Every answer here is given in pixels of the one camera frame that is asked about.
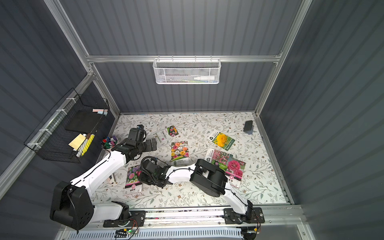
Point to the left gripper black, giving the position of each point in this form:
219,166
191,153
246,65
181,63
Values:
146,144

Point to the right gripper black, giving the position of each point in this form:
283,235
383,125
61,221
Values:
148,169

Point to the purple pink flower seed packet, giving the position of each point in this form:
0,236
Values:
133,185

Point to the mixed ranunculus seed packet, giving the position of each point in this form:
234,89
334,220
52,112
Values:
179,150

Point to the pink flowers white seed packet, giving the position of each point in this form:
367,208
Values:
217,157

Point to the magenta zinnia seed packet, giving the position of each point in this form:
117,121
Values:
234,172

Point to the sunflowers moss rose seed packet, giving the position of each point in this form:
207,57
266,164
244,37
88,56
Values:
167,134

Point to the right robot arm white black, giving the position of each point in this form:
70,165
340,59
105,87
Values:
207,177

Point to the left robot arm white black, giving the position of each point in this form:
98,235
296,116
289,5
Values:
71,204

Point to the yellow marigold seed packet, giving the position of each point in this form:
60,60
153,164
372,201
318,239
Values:
221,140

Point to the pink pen cup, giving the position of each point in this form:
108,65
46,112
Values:
109,142

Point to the yellow highlighter pen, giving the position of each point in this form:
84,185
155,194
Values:
85,146

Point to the black notebook in basket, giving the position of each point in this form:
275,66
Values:
85,122

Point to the yellow sticky note pad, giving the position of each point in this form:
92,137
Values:
77,142

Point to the white tube in basket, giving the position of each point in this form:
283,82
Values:
205,78

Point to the black phone-like device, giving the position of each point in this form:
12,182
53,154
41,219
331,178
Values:
248,127

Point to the white wire mesh basket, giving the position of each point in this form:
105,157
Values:
183,73

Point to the black wire wall basket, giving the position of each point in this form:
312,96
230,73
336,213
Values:
66,136

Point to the aluminium front rail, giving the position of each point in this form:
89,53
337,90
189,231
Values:
189,217

